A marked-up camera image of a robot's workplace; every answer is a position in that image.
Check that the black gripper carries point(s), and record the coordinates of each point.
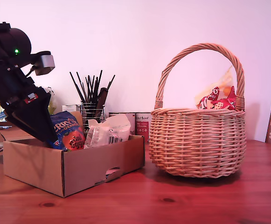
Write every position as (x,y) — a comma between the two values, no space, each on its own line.
(11,86)

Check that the blue mini eggs bag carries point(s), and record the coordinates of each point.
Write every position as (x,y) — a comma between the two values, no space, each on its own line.
(67,135)

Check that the white Galaxy eggs bag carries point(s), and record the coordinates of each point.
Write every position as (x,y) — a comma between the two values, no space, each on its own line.
(102,133)

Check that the small white box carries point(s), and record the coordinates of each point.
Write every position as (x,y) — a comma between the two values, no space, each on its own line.
(70,108)

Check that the brown cardboard box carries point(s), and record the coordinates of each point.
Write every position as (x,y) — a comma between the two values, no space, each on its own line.
(44,168)

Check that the woven wicker basket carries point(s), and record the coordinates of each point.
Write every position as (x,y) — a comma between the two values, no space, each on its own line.
(196,144)

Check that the red and white eggs bag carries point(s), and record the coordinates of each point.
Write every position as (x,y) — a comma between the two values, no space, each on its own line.
(221,103)

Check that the yellow translucent eggs bag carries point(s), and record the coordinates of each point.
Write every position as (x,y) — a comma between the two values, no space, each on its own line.
(226,80)

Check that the black chopstick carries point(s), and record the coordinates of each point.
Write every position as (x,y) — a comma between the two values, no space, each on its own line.
(77,87)
(110,81)
(99,81)
(82,87)

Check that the white labelled tin can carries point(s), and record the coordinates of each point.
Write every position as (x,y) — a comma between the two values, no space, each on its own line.
(113,114)

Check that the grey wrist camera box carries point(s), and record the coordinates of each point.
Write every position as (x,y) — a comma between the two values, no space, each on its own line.
(44,65)

